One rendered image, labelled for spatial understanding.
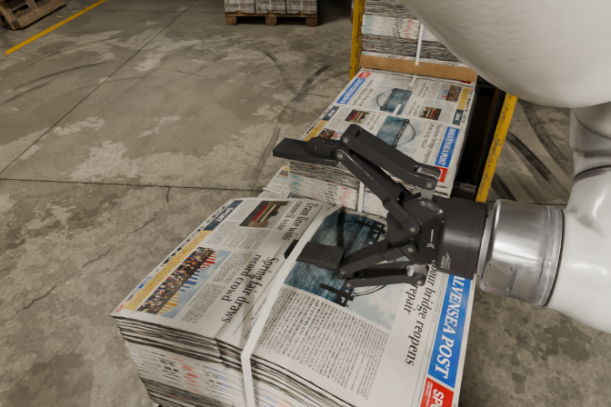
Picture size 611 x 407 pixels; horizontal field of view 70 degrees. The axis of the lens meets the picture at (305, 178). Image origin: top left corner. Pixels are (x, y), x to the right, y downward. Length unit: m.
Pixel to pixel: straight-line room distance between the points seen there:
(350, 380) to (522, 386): 1.56
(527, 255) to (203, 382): 0.40
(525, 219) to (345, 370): 0.23
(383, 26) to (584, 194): 1.11
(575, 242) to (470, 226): 0.08
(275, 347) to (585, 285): 0.29
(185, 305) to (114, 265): 1.85
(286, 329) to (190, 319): 0.11
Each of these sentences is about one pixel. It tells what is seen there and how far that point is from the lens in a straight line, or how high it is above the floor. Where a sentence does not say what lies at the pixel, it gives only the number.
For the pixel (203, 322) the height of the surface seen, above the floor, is 1.19.
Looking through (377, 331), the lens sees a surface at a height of 1.18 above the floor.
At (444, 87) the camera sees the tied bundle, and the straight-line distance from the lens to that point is 1.44.
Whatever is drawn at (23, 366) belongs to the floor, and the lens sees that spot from 2.19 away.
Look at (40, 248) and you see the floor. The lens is 2.67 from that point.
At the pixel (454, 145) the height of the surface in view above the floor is 1.07.
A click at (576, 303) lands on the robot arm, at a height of 1.32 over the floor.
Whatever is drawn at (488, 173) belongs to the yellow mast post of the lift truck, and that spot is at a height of 0.42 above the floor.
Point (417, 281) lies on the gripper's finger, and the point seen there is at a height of 1.25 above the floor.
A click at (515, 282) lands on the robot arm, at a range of 0.42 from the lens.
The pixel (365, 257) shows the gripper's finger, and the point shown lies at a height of 1.26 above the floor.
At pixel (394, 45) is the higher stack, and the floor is 1.15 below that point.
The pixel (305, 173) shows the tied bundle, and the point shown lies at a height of 1.01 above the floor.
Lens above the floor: 1.61
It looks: 35 degrees down
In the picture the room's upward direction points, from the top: straight up
